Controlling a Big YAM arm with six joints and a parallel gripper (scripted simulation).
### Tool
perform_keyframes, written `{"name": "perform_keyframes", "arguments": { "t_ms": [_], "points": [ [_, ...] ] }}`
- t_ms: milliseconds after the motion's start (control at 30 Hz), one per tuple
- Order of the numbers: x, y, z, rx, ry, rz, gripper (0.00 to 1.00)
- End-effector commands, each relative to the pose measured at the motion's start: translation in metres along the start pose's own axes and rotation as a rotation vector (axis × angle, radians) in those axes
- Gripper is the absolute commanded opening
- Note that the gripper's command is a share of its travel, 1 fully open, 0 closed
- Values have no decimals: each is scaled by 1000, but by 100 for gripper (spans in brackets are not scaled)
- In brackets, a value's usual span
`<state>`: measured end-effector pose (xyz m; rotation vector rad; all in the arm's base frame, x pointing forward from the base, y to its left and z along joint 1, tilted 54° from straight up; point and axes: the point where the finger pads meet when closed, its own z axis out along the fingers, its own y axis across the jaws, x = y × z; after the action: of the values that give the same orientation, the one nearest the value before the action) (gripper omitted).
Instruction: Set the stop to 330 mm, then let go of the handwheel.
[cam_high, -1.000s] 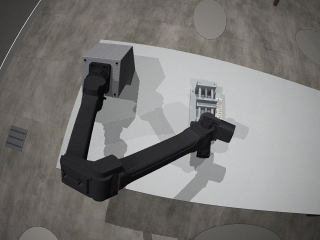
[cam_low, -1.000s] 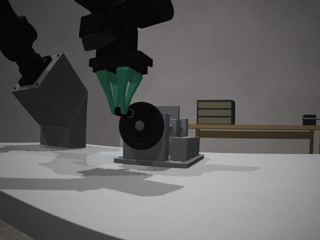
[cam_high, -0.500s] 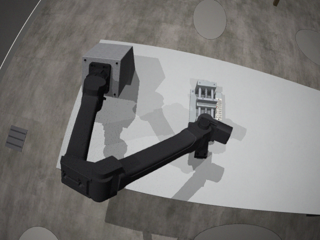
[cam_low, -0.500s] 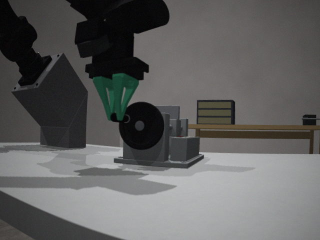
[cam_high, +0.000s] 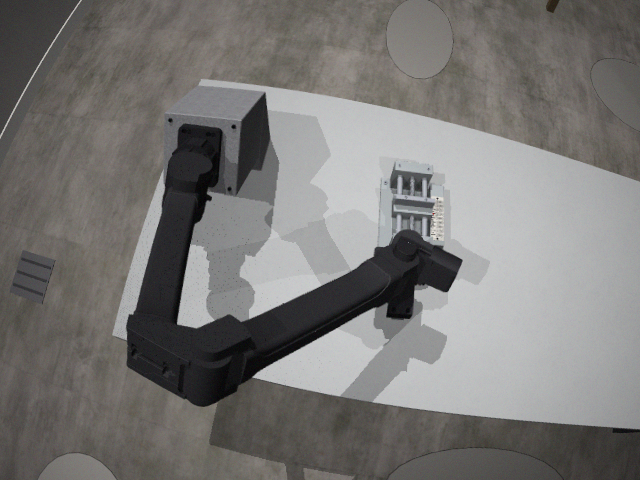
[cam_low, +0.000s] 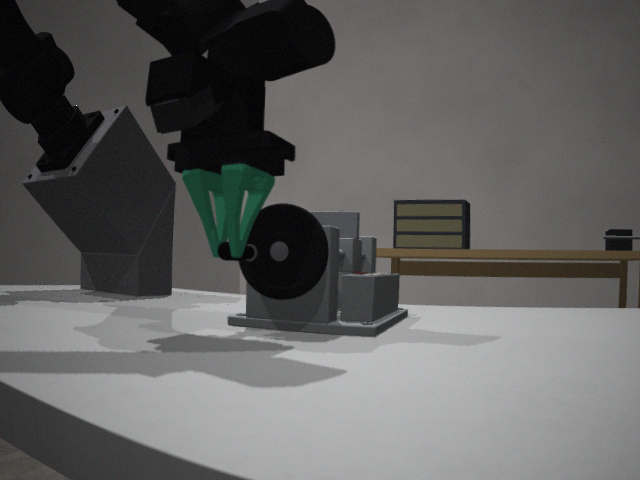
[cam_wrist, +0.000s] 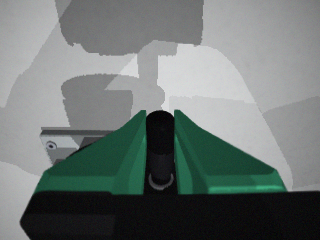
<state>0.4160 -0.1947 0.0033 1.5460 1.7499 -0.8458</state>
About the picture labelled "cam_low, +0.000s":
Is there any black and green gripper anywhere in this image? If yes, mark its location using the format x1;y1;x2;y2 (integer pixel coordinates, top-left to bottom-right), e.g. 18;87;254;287
167;131;295;258

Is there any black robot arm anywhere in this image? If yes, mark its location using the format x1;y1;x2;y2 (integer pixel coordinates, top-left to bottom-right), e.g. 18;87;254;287
0;0;335;172

